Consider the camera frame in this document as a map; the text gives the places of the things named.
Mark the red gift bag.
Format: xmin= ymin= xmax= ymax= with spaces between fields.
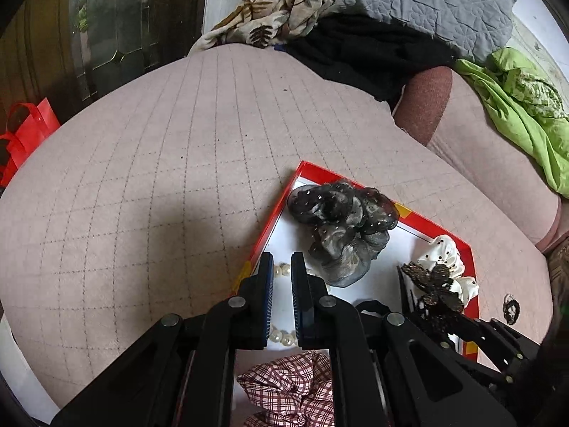
xmin=1 ymin=97 xmax=60 ymax=188

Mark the black beaded hair claw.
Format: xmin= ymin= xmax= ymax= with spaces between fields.
xmin=397 ymin=262 xmax=465 ymax=333

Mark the red tray box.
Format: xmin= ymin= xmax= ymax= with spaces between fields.
xmin=239 ymin=161 xmax=478 ymax=426

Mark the green blanket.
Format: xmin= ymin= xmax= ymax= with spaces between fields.
xmin=454 ymin=47 xmax=568 ymax=197

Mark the white cherry print scrunchie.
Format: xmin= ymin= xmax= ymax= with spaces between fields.
xmin=413 ymin=234 xmax=479 ymax=307

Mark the leaf print cloth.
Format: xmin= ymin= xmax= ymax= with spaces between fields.
xmin=188 ymin=0 xmax=335 ymax=55

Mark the grey sheer scrunchie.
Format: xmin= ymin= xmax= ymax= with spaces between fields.
xmin=286 ymin=180 xmax=400 ymax=288

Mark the white pearl bracelet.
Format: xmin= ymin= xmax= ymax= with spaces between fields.
xmin=266 ymin=262 xmax=330 ymax=348

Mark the striped floral cushion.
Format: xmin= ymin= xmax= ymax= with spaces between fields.
xmin=548 ymin=239 xmax=569 ymax=321

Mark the pink plaid scrunchie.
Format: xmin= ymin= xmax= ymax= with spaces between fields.
xmin=237 ymin=351 xmax=335 ymax=427

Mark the grey quilted pillow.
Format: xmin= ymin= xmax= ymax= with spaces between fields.
xmin=325 ymin=0 xmax=516 ymax=63

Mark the black clothing pile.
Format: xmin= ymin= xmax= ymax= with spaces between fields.
xmin=277 ymin=14 xmax=458 ymax=109

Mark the wooden glass door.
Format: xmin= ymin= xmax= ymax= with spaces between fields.
xmin=1 ymin=0 xmax=204 ymax=126

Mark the pink bolster pillow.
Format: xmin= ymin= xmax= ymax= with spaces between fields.
xmin=394 ymin=67 xmax=568 ymax=253

